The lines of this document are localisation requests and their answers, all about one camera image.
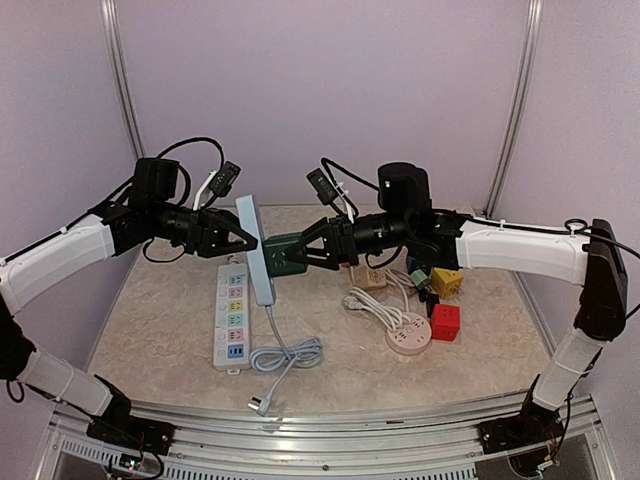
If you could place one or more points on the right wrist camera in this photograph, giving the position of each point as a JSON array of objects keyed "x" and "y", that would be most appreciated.
[{"x": 331, "y": 194}]

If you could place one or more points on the left aluminium frame post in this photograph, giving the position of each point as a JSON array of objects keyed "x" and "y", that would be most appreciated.
[{"x": 110, "y": 21}]

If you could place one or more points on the yellow cube socket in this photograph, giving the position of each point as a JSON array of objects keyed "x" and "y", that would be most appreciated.
[{"x": 446, "y": 283}]

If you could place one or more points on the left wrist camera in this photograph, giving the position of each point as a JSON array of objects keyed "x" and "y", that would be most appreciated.
[{"x": 217, "y": 185}]

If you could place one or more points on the black plug adapter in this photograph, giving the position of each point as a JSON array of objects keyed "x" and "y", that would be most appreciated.
[{"x": 430, "y": 299}]

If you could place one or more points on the white power strip blue USB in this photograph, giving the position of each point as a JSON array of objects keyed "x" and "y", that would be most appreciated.
[{"x": 232, "y": 335}]

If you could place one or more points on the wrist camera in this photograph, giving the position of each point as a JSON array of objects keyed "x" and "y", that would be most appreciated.
[
  {"x": 217, "y": 185},
  {"x": 331, "y": 194}
]

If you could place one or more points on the right aluminium frame post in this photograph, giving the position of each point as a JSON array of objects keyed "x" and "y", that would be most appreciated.
[{"x": 518, "y": 104}]

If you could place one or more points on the aluminium frame post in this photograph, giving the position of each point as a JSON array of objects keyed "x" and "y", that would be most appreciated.
[
  {"x": 518, "y": 104},
  {"x": 110, "y": 21}
]

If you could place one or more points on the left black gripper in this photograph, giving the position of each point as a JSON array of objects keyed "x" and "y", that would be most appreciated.
[{"x": 207, "y": 229}]

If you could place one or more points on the beige cube socket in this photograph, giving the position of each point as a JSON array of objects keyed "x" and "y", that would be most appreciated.
[{"x": 368, "y": 279}]

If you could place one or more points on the dark green cube socket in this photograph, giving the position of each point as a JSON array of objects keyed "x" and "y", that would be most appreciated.
[{"x": 277, "y": 263}]

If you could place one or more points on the white round socket base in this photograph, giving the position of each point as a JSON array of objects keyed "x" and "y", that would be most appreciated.
[{"x": 412, "y": 338}]

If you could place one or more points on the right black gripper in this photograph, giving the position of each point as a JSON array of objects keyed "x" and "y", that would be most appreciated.
[{"x": 339, "y": 240}]

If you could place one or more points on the light green cube socket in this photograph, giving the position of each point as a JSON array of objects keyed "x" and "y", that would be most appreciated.
[{"x": 420, "y": 279}]

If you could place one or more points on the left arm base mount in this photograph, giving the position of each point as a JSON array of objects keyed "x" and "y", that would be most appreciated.
[{"x": 141, "y": 434}]

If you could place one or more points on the red cube socket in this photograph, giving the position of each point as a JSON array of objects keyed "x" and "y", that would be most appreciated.
[{"x": 445, "y": 322}]

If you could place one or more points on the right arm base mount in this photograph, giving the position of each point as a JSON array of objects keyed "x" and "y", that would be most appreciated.
[{"x": 509, "y": 433}]

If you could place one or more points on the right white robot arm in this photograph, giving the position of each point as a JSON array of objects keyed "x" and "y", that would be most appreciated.
[{"x": 580, "y": 253}]

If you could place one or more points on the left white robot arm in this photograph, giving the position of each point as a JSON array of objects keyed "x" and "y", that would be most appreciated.
[{"x": 31, "y": 271}]

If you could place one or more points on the front aluminium rail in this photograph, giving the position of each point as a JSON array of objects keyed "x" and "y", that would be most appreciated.
[{"x": 439, "y": 442}]

